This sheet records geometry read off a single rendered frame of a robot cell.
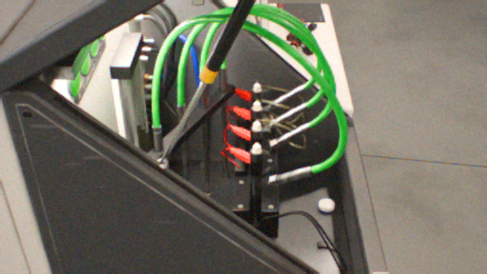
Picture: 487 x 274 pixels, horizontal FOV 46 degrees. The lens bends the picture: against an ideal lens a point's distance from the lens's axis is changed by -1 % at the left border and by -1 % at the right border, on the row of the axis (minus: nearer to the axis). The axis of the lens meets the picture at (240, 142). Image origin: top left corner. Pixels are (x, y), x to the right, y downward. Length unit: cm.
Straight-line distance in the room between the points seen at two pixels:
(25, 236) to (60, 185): 12
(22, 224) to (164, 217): 21
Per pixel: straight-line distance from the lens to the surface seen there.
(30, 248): 93
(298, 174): 106
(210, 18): 97
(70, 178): 81
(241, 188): 127
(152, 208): 82
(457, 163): 311
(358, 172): 139
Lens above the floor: 181
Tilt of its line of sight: 37 degrees down
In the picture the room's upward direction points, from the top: straight up
